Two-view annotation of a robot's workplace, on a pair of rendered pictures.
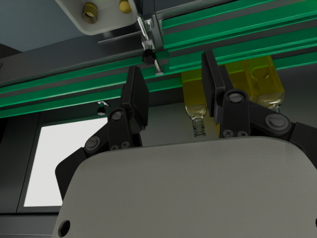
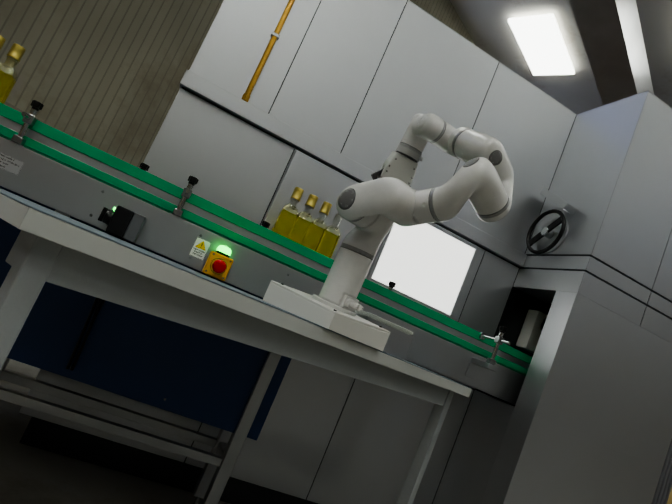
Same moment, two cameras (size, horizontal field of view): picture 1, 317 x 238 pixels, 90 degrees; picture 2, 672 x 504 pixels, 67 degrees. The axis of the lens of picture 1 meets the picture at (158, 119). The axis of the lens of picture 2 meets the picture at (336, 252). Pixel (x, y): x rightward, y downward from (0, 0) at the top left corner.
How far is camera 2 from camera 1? 1.52 m
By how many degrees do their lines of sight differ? 29
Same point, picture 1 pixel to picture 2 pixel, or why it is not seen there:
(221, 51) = not seen: hidden behind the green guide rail
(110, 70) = (375, 299)
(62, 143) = (434, 286)
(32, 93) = (442, 320)
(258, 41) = not seen: hidden behind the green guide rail
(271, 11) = (285, 245)
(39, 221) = (464, 231)
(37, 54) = (429, 359)
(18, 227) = (482, 236)
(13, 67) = (453, 359)
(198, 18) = (318, 270)
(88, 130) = (407, 284)
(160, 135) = not seen: hidden behind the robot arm
